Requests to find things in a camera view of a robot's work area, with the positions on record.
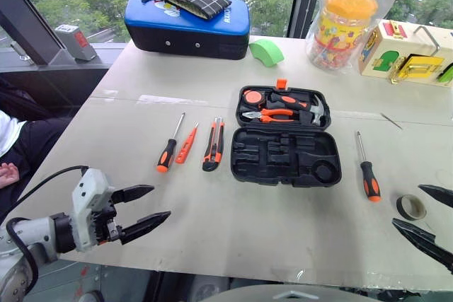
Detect orange black utility knife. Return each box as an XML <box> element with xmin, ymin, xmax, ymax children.
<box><xmin>202</xmin><ymin>117</ymin><xmax>226</xmax><ymax>173</ymax></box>

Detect grey box with red label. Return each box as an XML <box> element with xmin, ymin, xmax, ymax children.
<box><xmin>55</xmin><ymin>24</ymin><xmax>98</xmax><ymax>63</ymax></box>

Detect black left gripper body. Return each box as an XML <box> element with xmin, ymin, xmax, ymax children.
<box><xmin>90</xmin><ymin>190</ymin><xmax>125</xmax><ymax>246</ymax></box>

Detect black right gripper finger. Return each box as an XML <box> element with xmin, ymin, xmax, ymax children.
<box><xmin>418</xmin><ymin>184</ymin><xmax>453</xmax><ymax>209</ymax></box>
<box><xmin>391</xmin><ymin>218</ymin><xmax>453</xmax><ymax>275</ymax></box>

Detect green foam block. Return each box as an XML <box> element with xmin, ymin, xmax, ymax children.
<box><xmin>248</xmin><ymin>38</ymin><xmax>287</xmax><ymax>69</ymax></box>

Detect bystander right hand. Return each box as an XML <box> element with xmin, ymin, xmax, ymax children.
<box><xmin>0</xmin><ymin>162</ymin><xmax>19</xmax><ymax>190</ymax></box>

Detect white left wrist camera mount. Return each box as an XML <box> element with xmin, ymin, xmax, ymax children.
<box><xmin>69</xmin><ymin>168</ymin><xmax>116</xmax><ymax>253</ymax></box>

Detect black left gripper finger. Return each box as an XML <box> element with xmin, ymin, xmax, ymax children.
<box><xmin>112</xmin><ymin>184</ymin><xmax>156</xmax><ymax>206</ymax></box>
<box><xmin>120</xmin><ymin>211</ymin><xmax>172</xmax><ymax>245</ymax></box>

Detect blue black hard case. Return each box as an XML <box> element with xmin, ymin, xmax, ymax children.
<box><xmin>124</xmin><ymin>0</ymin><xmax>251</xmax><ymax>61</ymax></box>

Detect orange black handled screwdriver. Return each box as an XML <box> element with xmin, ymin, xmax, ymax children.
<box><xmin>156</xmin><ymin>112</ymin><xmax>187</xmax><ymax>174</ymax></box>
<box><xmin>356</xmin><ymin>131</ymin><xmax>383</xmax><ymax>203</ymax></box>

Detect orange handled pliers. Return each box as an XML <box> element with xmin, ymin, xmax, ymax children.
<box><xmin>241</xmin><ymin>108</ymin><xmax>296</xmax><ymax>124</ymax></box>

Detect black orange claw hammer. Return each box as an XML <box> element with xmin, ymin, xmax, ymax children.
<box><xmin>270</xmin><ymin>91</ymin><xmax>328</xmax><ymax>127</ymax></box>

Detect black tool case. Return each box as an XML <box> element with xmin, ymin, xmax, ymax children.
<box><xmin>230</xmin><ymin>78</ymin><xmax>343</xmax><ymax>188</ymax></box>

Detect orange black tape measure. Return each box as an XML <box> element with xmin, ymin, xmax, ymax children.
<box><xmin>243</xmin><ymin>88</ymin><xmax>265</xmax><ymax>112</ymax></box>

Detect seated bystander body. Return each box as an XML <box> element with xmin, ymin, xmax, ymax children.
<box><xmin>0</xmin><ymin>79</ymin><xmax>74</xmax><ymax>225</ymax></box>

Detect orange lidded toy jar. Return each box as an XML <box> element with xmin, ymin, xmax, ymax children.
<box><xmin>311</xmin><ymin>0</ymin><xmax>379</xmax><ymax>74</ymax></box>

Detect dark slanted window beam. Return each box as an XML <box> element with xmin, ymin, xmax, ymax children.
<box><xmin>0</xmin><ymin>0</ymin><xmax>109</xmax><ymax>66</ymax></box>

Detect black electrical tape roll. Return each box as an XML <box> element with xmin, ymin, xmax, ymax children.
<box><xmin>396</xmin><ymin>194</ymin><xmax>428</xmax><ymax>221</ymax></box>

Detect orange voltage tester pen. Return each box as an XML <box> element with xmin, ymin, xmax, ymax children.
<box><xmin>175</xmin><ymin>122</ymin><xmax>200</xmax><ymax>165</ymax></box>

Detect wooden latch puzzle box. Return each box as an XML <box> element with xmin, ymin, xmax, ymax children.
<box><xmin>357</xmin><ymin>18</ymin><xmax>453</xmax><ymax>88</ymax></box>

